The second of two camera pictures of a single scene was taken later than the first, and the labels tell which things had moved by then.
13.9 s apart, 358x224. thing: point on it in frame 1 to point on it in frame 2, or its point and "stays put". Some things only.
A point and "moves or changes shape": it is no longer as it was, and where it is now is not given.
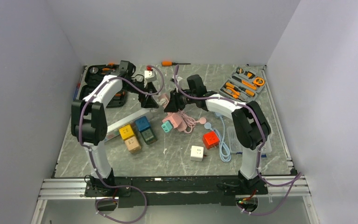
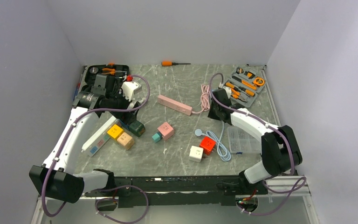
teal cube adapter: x=167 y=126 to x=157 y=137
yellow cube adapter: x=126 y=132 to x=115 y=131
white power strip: x=112 y=132 moves or changes shape
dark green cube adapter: x=148 y=136 to x=137 y=128
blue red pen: x=77 y=87 stays put
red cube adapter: x=210 y=139 moves or changes shape
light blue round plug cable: x=224 y=152 moves or changes shape
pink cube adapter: x=176 y=120 to x=166 y=130
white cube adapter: x=196 y=153 stays put
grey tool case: x=244 y=84 stays put
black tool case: x=95 y=74 stays put
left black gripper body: x=143 y=99 to x=119 y=103
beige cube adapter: x=132 y=144 to x=126 y=140
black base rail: x=216 y=190 stays put
